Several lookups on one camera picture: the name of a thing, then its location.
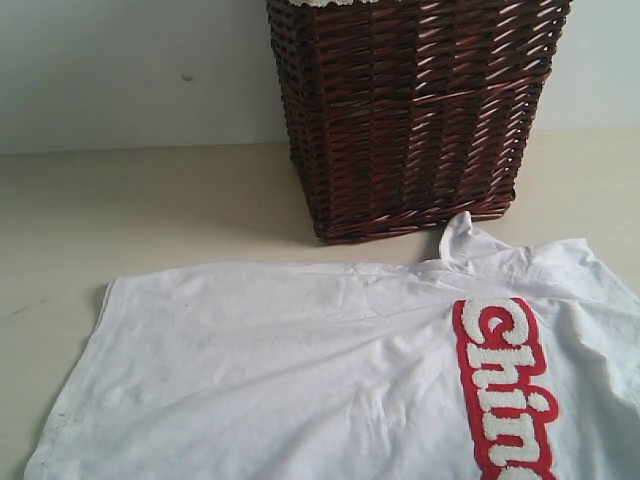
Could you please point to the white t-shirt red lettering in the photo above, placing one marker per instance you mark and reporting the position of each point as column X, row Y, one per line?
column 488, row 362

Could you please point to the dark brown wicker basket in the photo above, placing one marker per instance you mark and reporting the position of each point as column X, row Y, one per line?
column 403, row 114

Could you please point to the white lace basket liner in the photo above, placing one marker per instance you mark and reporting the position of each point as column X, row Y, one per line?
column 326, row 3

